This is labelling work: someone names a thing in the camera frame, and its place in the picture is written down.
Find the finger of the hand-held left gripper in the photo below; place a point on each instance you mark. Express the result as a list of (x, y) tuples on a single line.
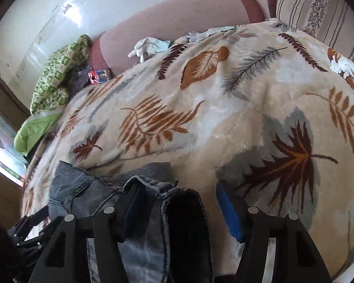
[(26, 227)]

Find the leaf printed blanket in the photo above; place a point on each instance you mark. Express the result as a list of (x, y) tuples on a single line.
[(224, 109)]

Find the colourful printed box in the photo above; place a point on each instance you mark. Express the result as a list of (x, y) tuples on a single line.
[(99, 76)]

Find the green patterned quilt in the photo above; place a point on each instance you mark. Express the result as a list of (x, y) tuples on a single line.
[(56, 73)]

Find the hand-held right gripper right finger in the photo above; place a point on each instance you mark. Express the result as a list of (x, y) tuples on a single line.
[(230, 209)]

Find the pink sofa backrest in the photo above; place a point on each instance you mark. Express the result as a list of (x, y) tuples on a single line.
[(171, 14)]

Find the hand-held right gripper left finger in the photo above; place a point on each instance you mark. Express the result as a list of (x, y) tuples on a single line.
[(132, 212)]

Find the white glove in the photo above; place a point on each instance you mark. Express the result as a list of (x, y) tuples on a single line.
[(150, 46), (343, 64)]

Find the striped pillow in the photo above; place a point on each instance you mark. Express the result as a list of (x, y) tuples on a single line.
[(327, 8)]

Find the grey denim pants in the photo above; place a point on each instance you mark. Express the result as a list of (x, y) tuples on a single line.
[(76, 188)]

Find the grey knitted glove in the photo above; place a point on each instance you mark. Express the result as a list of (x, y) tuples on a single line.
[(209, 32)]

